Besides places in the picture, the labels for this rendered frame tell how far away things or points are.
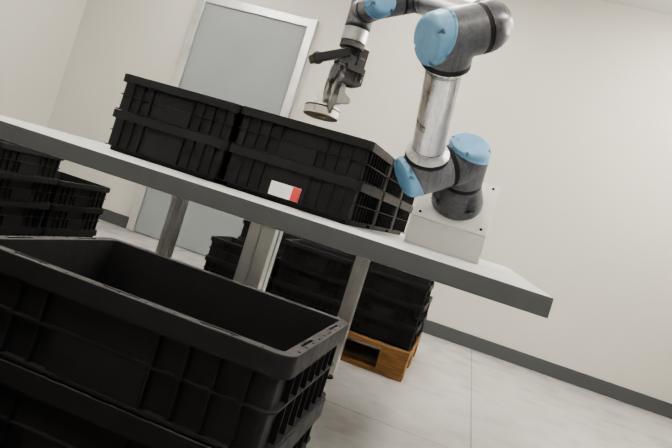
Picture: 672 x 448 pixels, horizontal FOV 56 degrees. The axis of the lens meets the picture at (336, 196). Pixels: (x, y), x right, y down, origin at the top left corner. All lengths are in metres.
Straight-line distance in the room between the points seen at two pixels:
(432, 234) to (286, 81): 3.57
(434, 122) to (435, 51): 0.22
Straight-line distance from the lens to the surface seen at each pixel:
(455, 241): 1.83
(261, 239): 1.37
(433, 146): 1.61
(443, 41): 1.40
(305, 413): 0.83
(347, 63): 1.82
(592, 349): 5.02
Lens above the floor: 0.75
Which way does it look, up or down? level
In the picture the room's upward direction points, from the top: 17 degrees clockwise
